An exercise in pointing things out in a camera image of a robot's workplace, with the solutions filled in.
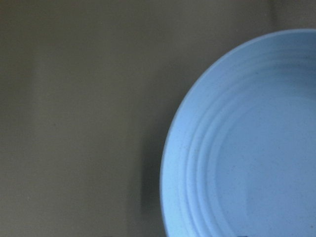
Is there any blue round plate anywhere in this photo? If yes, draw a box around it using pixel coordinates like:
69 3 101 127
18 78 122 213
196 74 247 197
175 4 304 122
160 29 316 237

